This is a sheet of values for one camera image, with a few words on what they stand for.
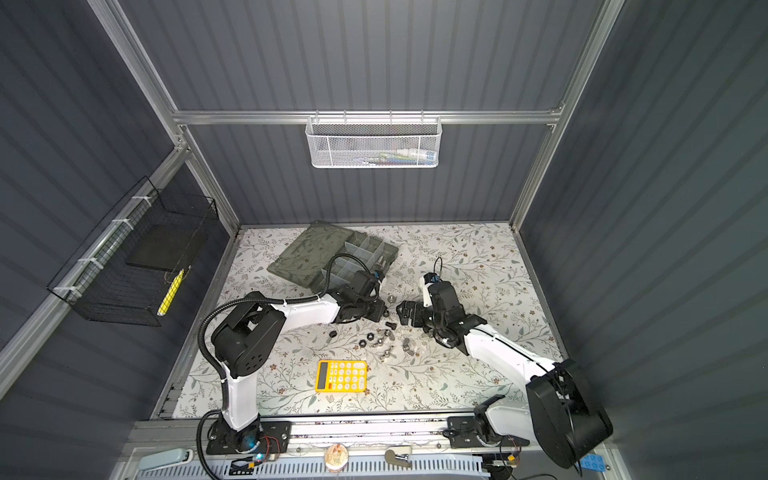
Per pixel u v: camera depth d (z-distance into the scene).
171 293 0.69
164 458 0.68
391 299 0.99
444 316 0.66
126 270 0.72
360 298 0.76
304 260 1.11
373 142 1.24
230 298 1.00
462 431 0.73
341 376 0.82
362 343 0.89
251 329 0.56
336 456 0.71
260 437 0.72
